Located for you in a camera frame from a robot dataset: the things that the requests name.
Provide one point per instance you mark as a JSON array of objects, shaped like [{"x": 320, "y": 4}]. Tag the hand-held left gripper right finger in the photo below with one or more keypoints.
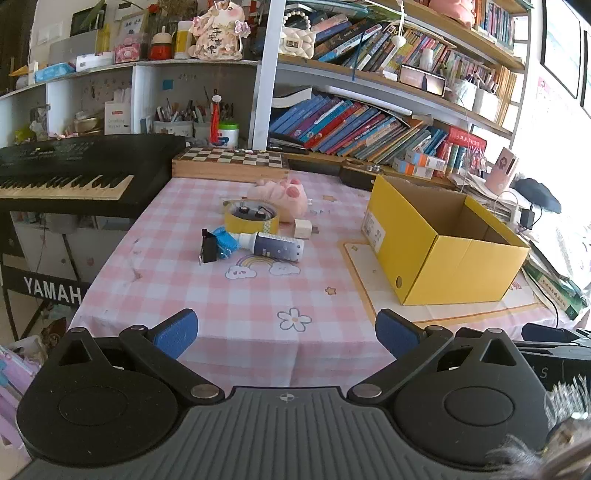
[{"x": 397, "y": 332}]

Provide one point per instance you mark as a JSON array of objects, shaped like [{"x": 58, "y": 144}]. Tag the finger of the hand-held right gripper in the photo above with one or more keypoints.
[{"x": 549, "y": 332}]

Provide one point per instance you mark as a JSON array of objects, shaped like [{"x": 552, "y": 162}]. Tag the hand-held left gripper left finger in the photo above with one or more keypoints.
[{"x": 178, "y": 330}]

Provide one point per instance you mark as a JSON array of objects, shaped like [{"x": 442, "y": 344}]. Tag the yellow cardboard box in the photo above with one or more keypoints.
[{"x": 461, "y": 272}]

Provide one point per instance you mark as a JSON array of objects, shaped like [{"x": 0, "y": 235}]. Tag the blue plastic wrapper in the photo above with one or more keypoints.
[{"x": 226, "y": 242}]

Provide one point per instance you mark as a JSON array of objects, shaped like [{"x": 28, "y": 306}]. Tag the pink checked tablecloth desktop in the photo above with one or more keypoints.
[{"x": 184, "y": 286}]

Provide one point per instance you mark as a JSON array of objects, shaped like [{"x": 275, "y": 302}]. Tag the green book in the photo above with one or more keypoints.
[{"x": 561, "y": 293}]

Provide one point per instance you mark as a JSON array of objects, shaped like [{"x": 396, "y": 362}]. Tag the grey furry cloth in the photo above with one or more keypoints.
[{"x": 568, "y": 443}]

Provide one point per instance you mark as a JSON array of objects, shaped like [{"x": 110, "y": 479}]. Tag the black binder clip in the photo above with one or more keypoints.
[{"x": 208, "y": 249}]

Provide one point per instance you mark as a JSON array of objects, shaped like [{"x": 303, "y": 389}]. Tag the black power adapter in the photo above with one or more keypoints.
[{"x": 527, "y": 218}]

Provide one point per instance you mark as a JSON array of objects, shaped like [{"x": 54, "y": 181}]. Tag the white and dark blue bottle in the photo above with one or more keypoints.
[{"x": 272, "y": 247}]

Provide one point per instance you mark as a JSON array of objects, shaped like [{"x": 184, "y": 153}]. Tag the yellow tape roll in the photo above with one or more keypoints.
[{"x": 249, "y": 226}]

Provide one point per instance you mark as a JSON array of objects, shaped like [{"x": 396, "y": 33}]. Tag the white power strip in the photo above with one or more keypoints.
[{"x": 505, "y": 211}]

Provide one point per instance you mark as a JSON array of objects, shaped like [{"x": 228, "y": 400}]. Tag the black keyboard stand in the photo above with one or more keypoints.
[{"x": 46, "y": 286}]

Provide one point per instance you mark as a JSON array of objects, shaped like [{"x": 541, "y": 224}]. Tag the black computer mouse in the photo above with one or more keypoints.
[{"x": 538, "y": 194}]

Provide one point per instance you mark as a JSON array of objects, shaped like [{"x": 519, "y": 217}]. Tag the stack of papers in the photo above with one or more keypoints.
[{"x": 480, "y": 191}]

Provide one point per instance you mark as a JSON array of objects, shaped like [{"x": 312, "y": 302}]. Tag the dark box with metal knobs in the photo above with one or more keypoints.
[{"x": 360, "y": 177}]

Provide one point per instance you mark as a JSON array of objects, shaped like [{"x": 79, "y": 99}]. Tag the orange white small carton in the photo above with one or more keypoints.
[
  {"x": 411, "y": 170},
  {"x": 427, "y": 160}
]

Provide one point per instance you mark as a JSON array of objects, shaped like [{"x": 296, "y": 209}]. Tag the pink plush pig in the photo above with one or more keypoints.
[{"x": 286, "y": 198}]

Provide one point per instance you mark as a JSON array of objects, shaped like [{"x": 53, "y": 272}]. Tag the pink purple bag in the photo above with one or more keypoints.
[{"x": 16, "y": 392}]

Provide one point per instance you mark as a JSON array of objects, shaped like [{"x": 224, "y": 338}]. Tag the wooden chessboard box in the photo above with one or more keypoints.
[{"x": 221, "y": 159}]

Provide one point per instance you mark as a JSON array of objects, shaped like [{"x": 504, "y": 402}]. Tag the white tub with green lid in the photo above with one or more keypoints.
[{"x": 228, "y": 136}]

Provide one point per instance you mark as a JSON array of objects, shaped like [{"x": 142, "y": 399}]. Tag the white holder with pens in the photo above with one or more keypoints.
[{"x": 173, "y": 127}]

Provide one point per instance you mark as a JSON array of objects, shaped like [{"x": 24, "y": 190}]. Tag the black electronic keyboard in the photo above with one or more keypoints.
[{"x": 69, "y": 157}]

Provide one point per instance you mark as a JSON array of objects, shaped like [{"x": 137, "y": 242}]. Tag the red flat box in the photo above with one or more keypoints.
[{"x": 468, "y": 137}]

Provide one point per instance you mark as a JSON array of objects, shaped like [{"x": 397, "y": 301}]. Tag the row of colourful books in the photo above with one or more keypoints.
[
  {"x": 351, "y": 129},
  {"x": 369, "y": 46}
]

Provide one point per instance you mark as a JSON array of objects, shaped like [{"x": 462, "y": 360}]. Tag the red stick with white top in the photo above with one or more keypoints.
[{"x": 216, "y": 120}]

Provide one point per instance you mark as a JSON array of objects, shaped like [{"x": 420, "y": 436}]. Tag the white carton with red label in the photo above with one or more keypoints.
[{"x": 117, "y": 120}]

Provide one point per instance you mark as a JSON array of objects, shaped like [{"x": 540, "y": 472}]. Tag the brass bowl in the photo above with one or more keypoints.
[{"x": 87, "y": 125}]

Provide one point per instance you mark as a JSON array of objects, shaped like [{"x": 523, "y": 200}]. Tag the white pen pot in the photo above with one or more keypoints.
[
  {"x": 487, "y": 106},
  {"x": 464, "y": 94}
]

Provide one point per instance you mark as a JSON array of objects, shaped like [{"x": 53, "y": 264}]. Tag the white shelf unit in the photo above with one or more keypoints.
[{"x": 138, "y": 83}]

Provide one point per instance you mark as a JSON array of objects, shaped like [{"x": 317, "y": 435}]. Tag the tablet with lit screen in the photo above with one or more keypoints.
[{"x": 422, "y": 81}]

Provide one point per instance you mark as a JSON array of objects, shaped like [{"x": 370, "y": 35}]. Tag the wooden bookshelf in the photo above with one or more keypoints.
[{"x": 265, "y": 69}]

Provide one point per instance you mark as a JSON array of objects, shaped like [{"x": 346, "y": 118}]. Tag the blue wet wipes pack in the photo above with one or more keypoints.
[{"x": 54, "y": 73}]

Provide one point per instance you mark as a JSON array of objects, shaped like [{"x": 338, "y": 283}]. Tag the yellow white tumbler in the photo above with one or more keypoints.
[{"x": 183, "y": 41}]

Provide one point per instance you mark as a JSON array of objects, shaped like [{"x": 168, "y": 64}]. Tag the black framed picture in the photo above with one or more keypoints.
[{"x": 561, "y": 41}]

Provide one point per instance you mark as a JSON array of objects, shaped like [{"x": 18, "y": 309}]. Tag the pink pig ornament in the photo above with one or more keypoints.
[{"x": 217, "y": 41}]

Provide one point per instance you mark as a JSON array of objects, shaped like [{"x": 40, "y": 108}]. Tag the white quilted handbag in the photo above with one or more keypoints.
[{"x": 298, "y": 41}]

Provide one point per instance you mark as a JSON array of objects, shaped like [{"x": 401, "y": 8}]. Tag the pink plush toy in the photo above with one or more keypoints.
[{"x": 455, "y": 11}]

